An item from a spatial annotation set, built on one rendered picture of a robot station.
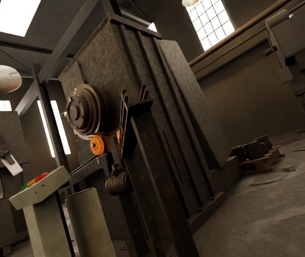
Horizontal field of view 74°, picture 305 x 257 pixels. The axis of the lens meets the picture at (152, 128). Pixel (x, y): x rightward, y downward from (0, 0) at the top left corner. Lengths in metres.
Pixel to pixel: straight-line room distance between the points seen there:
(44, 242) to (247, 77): 7.04
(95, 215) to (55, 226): 0.16
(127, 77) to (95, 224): 1.09
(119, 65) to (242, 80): 6.01
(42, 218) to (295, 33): 5.06
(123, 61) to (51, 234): 1.27
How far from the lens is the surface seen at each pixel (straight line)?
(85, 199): 0.82
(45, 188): 0.66
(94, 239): 0.84
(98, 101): 1.62
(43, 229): 0.73
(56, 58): 8.26
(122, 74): 1.64
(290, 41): 5.14
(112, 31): 1.79
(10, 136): 4.37
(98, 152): 1.72
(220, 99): 7.54
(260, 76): 7.23
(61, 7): 10.27
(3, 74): 0.97
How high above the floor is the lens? 0.54
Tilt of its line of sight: 9 degrees up
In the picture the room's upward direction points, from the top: 20 degrees counter-clockwise
